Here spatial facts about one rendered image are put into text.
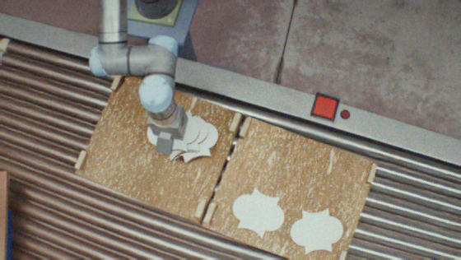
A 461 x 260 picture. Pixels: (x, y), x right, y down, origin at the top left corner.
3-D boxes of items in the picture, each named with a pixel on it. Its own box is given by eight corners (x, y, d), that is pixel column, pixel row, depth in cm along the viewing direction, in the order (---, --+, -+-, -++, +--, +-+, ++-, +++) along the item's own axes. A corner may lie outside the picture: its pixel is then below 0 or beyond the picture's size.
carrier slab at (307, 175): (248, 118, 164) (247, 116, 162) (376, 164, 158) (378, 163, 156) (202, 226, 154) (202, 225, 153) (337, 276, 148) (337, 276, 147)
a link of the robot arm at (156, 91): (172, 71, 126) (168, 105, 123) (178, 89, 136) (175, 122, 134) (139, 71, 126) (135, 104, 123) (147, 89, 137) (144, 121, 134)
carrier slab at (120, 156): (122, 74, 170) (121, 71, 169) (244, 115, 164) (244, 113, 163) (76, 174, 160) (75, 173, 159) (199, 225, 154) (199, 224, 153)
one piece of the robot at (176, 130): (137, 136, 135) (149, 155, 150) (170, 143, 134) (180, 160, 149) (148, 92, 138) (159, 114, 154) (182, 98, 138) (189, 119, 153)
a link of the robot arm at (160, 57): (132, 34, 132) (127, 74, 128) (177, 33, 131) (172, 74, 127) (139, 48, 139) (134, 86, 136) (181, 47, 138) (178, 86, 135)
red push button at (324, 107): (318, 96, 166) (318, 95, 165) (336, 102, 165) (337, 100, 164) (312, 114, 164) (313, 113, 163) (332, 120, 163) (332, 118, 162)
